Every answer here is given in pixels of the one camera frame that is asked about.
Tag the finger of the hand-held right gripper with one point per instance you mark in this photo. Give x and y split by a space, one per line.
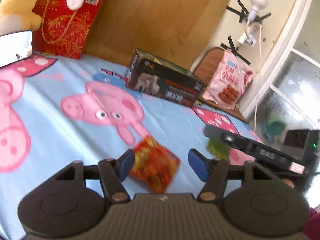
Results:
225 137

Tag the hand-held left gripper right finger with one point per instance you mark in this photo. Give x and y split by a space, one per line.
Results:
197 166

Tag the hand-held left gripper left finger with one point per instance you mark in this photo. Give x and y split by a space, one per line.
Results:
126 165

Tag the bright green snack packet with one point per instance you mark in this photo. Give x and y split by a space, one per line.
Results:
217 150

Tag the orange red snack packet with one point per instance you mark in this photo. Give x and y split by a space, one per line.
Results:
155 162

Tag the black cardboard box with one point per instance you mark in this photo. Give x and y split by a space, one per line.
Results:
172 85

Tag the person's right forearm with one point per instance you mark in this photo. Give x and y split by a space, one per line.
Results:
315 225

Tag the large pink snack bag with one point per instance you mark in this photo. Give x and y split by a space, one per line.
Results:
230 80

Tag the blue pig printed blanket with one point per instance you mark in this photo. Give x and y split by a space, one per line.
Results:
62 130

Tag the black tape strips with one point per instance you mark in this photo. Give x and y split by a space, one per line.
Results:
235 10

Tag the wooden headboard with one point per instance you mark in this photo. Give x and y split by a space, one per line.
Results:
162 17

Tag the white clip lamp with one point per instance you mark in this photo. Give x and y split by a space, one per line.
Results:
258 0

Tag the red gift bag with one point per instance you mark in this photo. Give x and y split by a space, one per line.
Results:
65 25

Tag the black smartphone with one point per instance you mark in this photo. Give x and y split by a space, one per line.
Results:
15 45

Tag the yellow duck plush toy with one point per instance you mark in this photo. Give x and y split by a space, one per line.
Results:
17 7

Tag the white window frame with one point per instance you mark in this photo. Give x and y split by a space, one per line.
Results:
282 45

